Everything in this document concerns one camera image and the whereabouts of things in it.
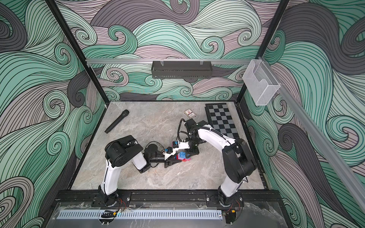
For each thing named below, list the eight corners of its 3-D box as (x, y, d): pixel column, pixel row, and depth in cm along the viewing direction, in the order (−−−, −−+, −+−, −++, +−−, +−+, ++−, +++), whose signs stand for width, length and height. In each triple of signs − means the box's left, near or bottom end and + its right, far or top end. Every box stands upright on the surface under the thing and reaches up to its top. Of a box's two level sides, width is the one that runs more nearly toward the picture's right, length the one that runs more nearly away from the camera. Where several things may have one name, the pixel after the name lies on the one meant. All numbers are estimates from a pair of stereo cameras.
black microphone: (105, 133, 103) (103, 130, 100) (127, 111, 116) (125, 109, 113) (109, 135, 101) (107, 132, 99) (130, 113, 115) (129, 110, 112)
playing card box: (190, 119, 111) (190, 118, 109) (184, 113, 115) (184, 111, 114) (195, 116, 113) (195, 115, 111) (189, 110, 117) (189, 108, 116)
